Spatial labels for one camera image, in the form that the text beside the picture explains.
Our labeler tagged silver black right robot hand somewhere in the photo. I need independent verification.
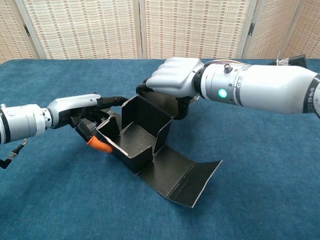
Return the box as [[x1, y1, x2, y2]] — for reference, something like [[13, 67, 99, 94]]
[[136, 57, 207, 121]]

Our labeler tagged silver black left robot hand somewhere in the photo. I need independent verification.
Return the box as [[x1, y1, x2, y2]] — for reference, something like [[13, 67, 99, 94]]
[[45, 92, 129, 147]]

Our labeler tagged black cardboard folding box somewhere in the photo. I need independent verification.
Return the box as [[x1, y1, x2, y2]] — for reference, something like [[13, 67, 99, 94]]
[[96, 91, 223, 209]]

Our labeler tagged orange rubber finger cot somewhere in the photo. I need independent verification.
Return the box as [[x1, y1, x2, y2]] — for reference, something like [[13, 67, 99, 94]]
[[87, 136, 113, 153]]

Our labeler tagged woven bamboo screen panel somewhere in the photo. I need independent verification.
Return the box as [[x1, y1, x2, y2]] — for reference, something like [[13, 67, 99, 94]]
[[0, 0, 41, 65], [14, 0, 143, 60], [241, 0, 305, 60], [279, 0, 320, 60], [139, 0, 258, 60]]

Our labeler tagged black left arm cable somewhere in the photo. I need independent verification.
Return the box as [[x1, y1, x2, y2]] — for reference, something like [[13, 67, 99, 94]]
[[0, 138, 30, 170]]

